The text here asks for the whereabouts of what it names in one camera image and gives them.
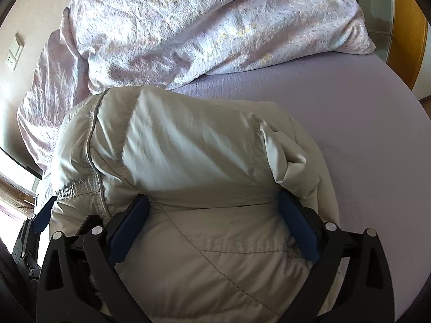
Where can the pink floral duvet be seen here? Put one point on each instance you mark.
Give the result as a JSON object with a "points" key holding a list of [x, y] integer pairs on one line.
{"points": [[169, 43]]}

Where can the wooden headboard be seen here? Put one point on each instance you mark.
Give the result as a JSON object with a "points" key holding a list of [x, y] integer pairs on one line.
{"points": [[409, 39]]}

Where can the white wall switch plate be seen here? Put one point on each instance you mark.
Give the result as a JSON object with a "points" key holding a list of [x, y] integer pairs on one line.
{"points": [[14, 52]]}

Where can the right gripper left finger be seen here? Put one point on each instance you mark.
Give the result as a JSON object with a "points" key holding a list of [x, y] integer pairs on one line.
{"points": [[78, 280]]}

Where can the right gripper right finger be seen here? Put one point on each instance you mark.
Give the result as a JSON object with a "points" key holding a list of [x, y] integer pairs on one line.
{"points": [[349, 281]]}

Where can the beige quilted puffer jacket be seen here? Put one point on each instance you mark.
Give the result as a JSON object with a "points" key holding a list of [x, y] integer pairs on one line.
{"points": [[214, 248]]}

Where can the lilac bed sheet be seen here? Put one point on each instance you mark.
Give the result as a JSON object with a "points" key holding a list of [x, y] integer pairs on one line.
{"points": [[375, 140]]}

